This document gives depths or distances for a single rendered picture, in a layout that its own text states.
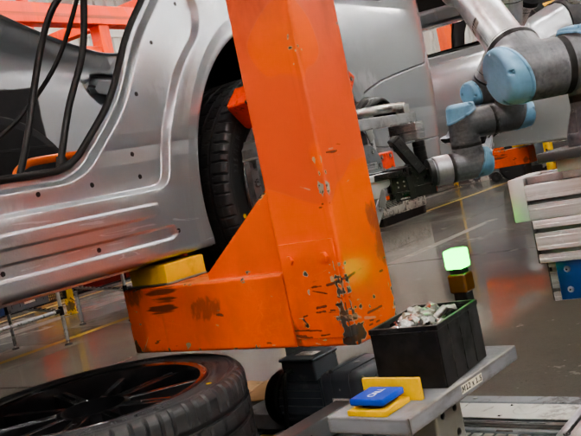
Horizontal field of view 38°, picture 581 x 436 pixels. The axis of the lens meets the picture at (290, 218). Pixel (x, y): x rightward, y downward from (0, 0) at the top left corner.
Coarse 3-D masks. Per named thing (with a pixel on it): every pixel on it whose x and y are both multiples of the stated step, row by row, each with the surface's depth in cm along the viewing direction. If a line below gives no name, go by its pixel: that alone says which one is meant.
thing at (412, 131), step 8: (416, 120) 240; (392, 128) 241; (400, 128) 239; (408, 128) 237; (416, 128) 236; (424, 128) 239; (392, 136) 241; (400, 136) 239; (408, 136) 238; (416, 136) 236; (424, 136) 239
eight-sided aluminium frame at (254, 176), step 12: (252, 132) 223; (372, 132) 258; (252, 144) 220; (372, 144) 259; (252, 156) 219; (252, 168) 221; (252, 180) 221; (252, 192) 221; (384, 192) 259; (252, 204) 222; (384, 204) 259
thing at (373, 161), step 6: (366, 144) 230; (366, 150) 229; (372, 150) 231; (366, 156) 229; (372, 156) 231; (378, 156) 233; (372, 162) 231; (378, 162) 233; (372, 168) 230; (378, 168) 233
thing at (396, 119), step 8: (408, 112) 240; (360, 120) 221; (368, 120) 224; (376, 120) 227; (384, 120) 230; (392, 120) 233; (400, 120) 236; (408, 120) 239; (360, 128) 220; (368, 128) 223; (376, 128) 227
